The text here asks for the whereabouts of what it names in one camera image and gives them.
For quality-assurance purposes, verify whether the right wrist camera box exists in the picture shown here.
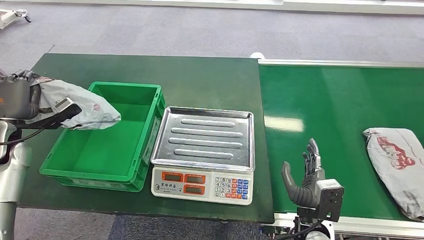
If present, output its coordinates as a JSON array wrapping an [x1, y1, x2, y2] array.
[[314, 178, 345, 223]]

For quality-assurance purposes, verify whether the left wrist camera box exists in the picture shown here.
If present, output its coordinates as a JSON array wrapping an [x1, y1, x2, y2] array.
[[18, 96, 83, 131]]

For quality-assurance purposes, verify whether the white wheeled cart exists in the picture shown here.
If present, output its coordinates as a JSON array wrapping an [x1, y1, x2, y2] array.
[[0, 8, 32, 31]]

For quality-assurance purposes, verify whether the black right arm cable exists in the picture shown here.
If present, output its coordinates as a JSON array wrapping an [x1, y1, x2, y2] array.
[[274, 219, 325, 240]]

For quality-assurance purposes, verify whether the aluminium conveyor frame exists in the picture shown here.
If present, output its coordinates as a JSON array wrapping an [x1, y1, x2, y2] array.
[[257, 58, 424, 240]]

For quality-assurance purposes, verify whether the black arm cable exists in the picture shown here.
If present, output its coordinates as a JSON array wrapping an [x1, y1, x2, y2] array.
[[0, 127, 46, 147], [274, 219, 325, 240]]

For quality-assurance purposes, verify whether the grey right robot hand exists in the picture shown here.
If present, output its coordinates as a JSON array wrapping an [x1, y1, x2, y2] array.
[[281, 138, 327, 210]]

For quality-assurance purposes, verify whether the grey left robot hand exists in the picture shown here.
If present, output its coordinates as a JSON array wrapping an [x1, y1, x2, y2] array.
[[0, 70, 43, 120]]

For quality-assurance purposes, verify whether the white electronic scale steel tray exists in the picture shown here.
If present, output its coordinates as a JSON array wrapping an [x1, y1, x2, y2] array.
[[150, 105, 256, 207]]

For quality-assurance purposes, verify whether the grey poly mailer red print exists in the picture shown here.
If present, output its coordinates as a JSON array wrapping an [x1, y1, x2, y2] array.
[[362, 127, 424, 222], [24, 77, 122, 131]]

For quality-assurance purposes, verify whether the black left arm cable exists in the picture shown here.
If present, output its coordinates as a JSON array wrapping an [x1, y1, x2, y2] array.
[[0, 127, 46, 147]]

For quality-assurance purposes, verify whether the green conveyor belt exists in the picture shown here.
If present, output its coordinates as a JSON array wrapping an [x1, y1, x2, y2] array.
[[258, 64, 424, 221]]

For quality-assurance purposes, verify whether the green plastic crate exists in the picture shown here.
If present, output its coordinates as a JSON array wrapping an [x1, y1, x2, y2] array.
[[39, 81, 167, 193]]

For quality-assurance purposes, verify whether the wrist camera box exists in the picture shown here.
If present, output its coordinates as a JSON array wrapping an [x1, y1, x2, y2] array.
[[18, 96, 83, 131], [314, 178, 345, 223]]

